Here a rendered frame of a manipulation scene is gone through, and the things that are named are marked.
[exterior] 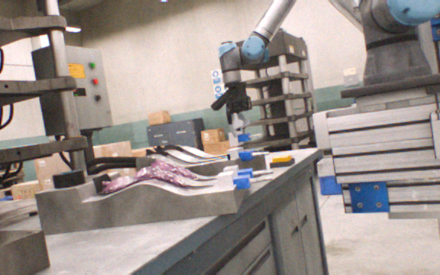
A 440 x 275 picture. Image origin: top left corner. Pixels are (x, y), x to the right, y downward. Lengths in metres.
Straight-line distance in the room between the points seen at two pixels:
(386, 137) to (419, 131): 0.07
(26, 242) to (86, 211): 0.28
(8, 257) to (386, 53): 0.87
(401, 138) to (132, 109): 9.00
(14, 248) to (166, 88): 8.51
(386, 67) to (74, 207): 0.81
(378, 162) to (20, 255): 0.77
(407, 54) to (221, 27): 7.70
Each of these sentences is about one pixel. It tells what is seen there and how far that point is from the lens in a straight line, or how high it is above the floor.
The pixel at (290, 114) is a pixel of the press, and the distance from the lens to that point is 5.28.
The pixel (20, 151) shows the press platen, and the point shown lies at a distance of 1.63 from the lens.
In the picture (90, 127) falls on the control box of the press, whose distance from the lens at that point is 1.97.
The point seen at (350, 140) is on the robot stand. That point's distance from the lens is 1.00.
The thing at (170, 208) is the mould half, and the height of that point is 0.83.
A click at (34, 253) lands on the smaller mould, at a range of 0.80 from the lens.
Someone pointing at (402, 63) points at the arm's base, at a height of 1.07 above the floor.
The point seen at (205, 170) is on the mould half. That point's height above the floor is 0.86.
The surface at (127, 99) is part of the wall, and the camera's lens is 9.84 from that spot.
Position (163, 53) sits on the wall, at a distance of 9.23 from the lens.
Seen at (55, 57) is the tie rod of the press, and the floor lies 1.37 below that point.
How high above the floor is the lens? 1.02
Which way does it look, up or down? 3 degrees down
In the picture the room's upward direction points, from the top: 9 degrees counter-clockwise
